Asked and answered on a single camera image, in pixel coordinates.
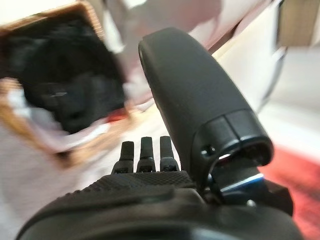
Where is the bed with beige cover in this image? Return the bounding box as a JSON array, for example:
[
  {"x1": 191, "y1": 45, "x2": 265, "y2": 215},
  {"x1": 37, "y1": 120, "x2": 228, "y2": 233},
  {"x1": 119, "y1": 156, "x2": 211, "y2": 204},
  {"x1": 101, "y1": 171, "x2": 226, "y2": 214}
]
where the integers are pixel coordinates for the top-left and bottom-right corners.
[{"x1": 99, "y1": 0, "x2": 276, "y2": 58}]

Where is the red garment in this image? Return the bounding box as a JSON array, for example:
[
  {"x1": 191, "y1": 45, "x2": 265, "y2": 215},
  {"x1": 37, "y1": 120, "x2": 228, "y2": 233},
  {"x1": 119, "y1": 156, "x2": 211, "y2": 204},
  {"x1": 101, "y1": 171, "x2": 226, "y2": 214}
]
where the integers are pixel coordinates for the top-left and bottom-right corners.
[{"x1": 94, "y1": 109, "x2": 131, "y2": 126}]

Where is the woven brown basket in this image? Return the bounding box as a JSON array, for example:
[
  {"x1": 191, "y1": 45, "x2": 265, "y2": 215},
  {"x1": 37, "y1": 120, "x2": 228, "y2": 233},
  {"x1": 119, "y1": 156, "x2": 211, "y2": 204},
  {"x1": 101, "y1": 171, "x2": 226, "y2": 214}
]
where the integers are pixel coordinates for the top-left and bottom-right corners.
[{"x1": 0, "y1": 1, "x2": 136, "y2": 171}]

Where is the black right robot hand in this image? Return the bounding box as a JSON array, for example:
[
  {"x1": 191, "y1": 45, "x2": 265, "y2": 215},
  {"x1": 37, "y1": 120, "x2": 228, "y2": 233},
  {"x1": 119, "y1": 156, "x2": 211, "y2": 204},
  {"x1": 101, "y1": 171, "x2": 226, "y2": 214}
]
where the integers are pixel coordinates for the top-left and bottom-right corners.
[{"x1": 16, "y1": 26, "x2": 305, "y2": 240}]

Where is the grey streaked rug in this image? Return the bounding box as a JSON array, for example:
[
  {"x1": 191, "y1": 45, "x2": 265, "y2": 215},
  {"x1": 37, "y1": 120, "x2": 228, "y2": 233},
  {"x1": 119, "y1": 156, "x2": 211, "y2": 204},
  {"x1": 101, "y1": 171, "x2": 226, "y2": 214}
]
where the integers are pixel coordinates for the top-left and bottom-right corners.
[{"x1": 0, "y1": 124, "x2": 176, "y2": 240}]

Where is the black garment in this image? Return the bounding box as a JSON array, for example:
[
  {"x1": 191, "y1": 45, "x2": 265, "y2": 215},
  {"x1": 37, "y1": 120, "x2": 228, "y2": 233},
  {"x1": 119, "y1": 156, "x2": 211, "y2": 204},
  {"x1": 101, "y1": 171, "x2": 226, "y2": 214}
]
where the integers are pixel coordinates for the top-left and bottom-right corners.
[{"x1": 0, "y1": 22, "x2": 126, "y2": 135}]

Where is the grey upholstered bed frame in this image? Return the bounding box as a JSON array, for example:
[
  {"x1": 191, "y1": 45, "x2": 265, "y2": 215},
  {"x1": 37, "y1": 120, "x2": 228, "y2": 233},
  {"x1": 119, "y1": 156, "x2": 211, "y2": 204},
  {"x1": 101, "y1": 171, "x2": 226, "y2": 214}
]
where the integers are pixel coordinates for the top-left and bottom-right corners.
[{"x1": 209, "y1": 4, "x2": 286, "y2": 113}]

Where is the brown wooden nightstand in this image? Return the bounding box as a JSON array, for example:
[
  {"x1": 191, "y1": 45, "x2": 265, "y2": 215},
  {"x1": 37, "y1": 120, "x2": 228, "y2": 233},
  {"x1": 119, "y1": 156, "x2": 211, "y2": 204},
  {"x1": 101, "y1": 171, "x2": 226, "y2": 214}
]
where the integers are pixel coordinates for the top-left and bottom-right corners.
[{"x1": 277, "y1": 0, "x2": 320, "y2": 47}]

